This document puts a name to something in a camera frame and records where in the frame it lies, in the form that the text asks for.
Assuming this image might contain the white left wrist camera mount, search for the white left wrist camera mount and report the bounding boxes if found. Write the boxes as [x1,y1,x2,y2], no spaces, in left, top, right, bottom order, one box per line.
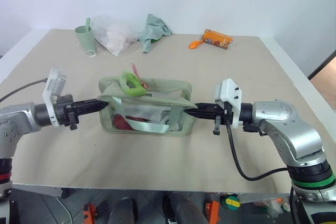
[42,67,68,127]

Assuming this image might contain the grey left arm cable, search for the grey left arm cable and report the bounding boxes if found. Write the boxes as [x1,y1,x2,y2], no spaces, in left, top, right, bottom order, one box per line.
[0,78,48,103]

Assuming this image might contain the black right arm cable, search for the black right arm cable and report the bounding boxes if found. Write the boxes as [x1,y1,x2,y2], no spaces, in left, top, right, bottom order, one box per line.
[226,123,289,182]

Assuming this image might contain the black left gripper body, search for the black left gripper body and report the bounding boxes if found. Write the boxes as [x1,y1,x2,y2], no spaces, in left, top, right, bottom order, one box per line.
[54,93,80,131]

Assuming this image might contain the orange black tool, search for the orange black tool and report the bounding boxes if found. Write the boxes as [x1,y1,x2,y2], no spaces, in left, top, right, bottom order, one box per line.
[82,202,97,224]
[205,199,221,224]

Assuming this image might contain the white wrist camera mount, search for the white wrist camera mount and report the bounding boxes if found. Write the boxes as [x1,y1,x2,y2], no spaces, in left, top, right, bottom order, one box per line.
[42,67,68,127]
[214,78,244,129]

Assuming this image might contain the clear plastic bag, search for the clear plastic bag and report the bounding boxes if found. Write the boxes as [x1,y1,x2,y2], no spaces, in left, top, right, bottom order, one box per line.
[90,14,140,57]

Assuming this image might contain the crumpled green cloth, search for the crumpled green cloth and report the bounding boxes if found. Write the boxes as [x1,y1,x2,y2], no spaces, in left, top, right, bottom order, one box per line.
[138,13,173,54]

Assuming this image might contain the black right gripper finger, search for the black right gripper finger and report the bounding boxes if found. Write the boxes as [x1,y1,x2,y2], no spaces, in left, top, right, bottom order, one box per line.
[184,108,218,120]
[193,102,219,112]

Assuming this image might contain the green yellow round object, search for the green yellow round object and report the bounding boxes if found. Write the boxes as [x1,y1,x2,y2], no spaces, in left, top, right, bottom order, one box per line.
[221,194,241,211]

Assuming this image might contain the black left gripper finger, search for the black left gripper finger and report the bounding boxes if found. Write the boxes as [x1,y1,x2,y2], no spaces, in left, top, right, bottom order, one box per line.
[73,102,110,116]
[73,99,108,108]

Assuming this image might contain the dark rounded shape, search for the dark rounded shape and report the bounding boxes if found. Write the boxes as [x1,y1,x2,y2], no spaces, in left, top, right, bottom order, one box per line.
[162,191,202,224]

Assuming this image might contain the green plush keychain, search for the green plush keychain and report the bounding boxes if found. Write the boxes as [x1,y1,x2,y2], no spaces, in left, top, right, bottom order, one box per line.
[118,70,147,97]

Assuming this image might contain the green clear zip pouch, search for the green clear zip pouch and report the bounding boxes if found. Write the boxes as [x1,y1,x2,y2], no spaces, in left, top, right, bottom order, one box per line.
[98,76,198,138]

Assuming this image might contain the red item inside pouch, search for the red item inside pouch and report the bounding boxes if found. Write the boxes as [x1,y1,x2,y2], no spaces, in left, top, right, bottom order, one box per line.
[112,113,133,131]

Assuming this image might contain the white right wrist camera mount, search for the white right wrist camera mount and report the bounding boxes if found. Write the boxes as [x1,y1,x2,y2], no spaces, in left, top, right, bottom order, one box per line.
[214,78,244,129]

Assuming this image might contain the pale green cup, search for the pale green cup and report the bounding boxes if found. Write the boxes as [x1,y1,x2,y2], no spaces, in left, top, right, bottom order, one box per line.
[75,25,98,55]

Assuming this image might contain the clear bag with orange items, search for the clear bag with orange items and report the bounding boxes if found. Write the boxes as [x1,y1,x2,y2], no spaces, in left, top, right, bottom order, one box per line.
[251,197,286,217]

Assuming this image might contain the red white striped tag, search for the red white striped tag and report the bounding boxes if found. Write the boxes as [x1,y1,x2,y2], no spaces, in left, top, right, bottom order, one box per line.
[130,63,149,90]

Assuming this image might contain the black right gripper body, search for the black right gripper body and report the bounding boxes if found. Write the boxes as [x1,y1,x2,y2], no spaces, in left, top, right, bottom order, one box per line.
[213,103,235,136]

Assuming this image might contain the orange snack packet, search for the orange snack packet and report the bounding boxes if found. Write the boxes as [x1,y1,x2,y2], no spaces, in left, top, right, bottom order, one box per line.
[202,28,234,50]

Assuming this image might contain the orange plastic spoon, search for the orange plastic spoon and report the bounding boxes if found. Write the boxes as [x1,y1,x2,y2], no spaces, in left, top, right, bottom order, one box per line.
[187,39,208,50]

